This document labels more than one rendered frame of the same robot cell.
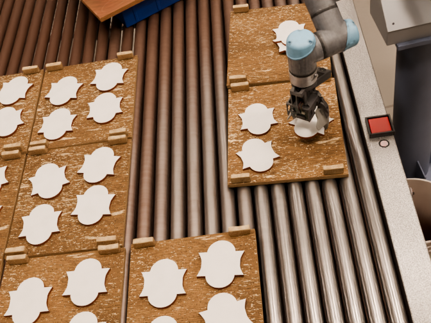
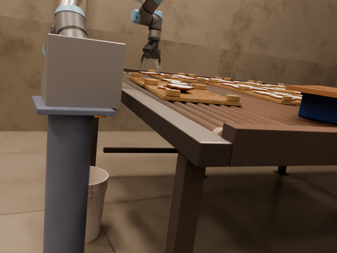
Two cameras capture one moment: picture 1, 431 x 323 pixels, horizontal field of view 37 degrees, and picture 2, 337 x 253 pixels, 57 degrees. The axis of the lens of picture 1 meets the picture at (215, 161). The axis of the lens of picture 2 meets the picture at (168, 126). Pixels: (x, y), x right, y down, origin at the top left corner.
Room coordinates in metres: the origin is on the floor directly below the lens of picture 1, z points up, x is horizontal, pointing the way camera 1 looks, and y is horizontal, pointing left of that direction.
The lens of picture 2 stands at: (3.02, -1.13, 1.09)
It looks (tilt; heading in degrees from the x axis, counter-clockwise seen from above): 13 degrees down; 150
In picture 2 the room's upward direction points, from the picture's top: 7 degrees clockwise
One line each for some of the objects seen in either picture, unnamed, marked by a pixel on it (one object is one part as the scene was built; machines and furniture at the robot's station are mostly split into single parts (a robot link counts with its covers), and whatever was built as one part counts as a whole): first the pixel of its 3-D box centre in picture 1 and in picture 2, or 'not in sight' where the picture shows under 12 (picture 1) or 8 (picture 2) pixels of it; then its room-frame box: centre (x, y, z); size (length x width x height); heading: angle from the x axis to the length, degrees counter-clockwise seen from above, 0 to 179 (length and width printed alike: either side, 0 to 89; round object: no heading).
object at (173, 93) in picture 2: not in sight; (172, 93); (1.94, -0.49, 0.95); 0.06 x 0.02 x 0.03; 76
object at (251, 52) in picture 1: (278, 43); (188, 94); (1.79, -0.32, 0.93); 0.41 x 0.35 x 0.02; 166
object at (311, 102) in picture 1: (303, 95); (153, 48); (1.30, -0.29, 1.12); 0.09 x 0.08 x 0.12; 138
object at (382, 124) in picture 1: (380, 126); not in sight; (1.29, -0.51, 0.92); 0.06 x 0.06 x 0.01; 81
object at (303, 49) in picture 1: (302, 52); (155, 20); (1.29, -0.29, 1.28); 0.09 x 0.08 x 0.11; 100
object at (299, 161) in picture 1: (283, 129); (163, 83); (1.37, -0.23, 0.93); 0.41 x 0.35 x 0.02; 168
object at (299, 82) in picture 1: (304, 74); (153, 34); (1.30, -0.29, 1.20); 0.08 x 0.08 x 0.05
